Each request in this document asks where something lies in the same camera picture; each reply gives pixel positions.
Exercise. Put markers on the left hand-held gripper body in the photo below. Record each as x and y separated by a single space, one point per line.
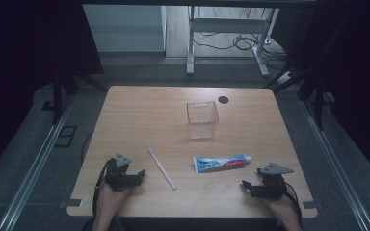
117 178

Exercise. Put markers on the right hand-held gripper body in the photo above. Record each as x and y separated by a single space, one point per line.
273 183

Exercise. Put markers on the pink toothbrush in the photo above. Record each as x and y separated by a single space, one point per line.
162 169

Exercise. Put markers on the blue and white toothpaste tube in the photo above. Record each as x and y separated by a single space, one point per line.
220 164

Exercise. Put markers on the clear square plastic cup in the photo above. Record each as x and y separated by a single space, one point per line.
202 120

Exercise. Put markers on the person's left hand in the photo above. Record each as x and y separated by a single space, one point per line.
109 200

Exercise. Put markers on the person's right hand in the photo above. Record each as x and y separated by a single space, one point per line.
282 210

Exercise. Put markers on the grey tape piece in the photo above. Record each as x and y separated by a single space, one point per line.
309 204
74 202

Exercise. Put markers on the black round table grommet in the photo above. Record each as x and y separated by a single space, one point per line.
223 99

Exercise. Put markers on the black metal stand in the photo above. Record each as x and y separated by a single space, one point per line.
318 99
57 96

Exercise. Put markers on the dark curtain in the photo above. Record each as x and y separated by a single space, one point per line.
350 64
22 64

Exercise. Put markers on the aluminium floor rail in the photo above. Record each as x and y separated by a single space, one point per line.
32 173
337 173

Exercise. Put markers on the black floor bracket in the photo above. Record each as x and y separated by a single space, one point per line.
66 136

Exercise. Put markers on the white metal desk frame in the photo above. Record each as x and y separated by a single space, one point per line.
228 25

